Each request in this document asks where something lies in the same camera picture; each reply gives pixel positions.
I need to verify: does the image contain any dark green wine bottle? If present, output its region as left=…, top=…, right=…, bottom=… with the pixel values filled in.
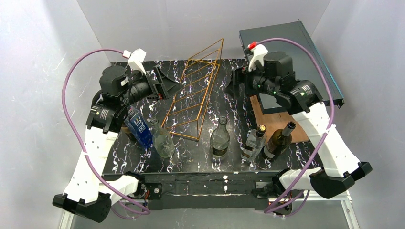
left=264, top=122, right=296, bottom=161

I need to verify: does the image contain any dark teal network switch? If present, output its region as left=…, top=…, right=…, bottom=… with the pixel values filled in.
left=239, top=21, right=344, bottom=108

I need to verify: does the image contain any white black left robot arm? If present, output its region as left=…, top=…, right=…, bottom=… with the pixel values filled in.
left=53, top=65, right=183, bottom=222

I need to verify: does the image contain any clear bottle with dark label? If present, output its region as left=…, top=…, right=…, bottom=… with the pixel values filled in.
left=210, top=116, right=230, bottom=158

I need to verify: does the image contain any gold wire wine rack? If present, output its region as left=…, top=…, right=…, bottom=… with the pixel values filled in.
left=162, top=38, right=224, bottom=141

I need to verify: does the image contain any clear pear-shaped glass bottle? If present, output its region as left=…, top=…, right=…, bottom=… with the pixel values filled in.
left=149, top=117, right=175, bottom=158

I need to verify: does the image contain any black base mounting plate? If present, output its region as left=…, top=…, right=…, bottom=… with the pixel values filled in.
left=101, top=171, right=306, bottom=211

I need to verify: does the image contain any blue glass bottle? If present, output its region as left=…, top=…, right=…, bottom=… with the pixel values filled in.
left=124, top=105, right=152, bottom=149

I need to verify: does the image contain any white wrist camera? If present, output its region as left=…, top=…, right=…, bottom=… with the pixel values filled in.
left=122, top=48, right=147, bottom=75
left=248, top=42, right=268, bottom=72

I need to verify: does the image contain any dark olive bottle at left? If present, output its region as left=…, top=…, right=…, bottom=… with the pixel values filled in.
left=121, top=123, right=136, bottom=142

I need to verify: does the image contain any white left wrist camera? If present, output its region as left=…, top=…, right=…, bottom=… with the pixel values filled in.
left=122, top=48, right=147, bottom=75

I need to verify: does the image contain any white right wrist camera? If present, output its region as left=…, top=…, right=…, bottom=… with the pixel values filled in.
left=248, top=42, right=268, bottom=72

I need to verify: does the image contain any wooden board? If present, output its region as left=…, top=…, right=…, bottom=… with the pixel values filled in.
left=250, top=96, right=309, bottom=143

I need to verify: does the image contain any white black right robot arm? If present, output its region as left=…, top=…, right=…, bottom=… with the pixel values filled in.
left=226, top=45, right=373, bottom=198

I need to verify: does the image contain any clear square bottle black cap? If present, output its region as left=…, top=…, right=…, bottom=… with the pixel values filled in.
left=241, top=125, right=267, bottom=162

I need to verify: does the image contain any aluminium frame rail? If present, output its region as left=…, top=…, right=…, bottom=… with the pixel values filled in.
left=59, top=194, right=359, bottom=229

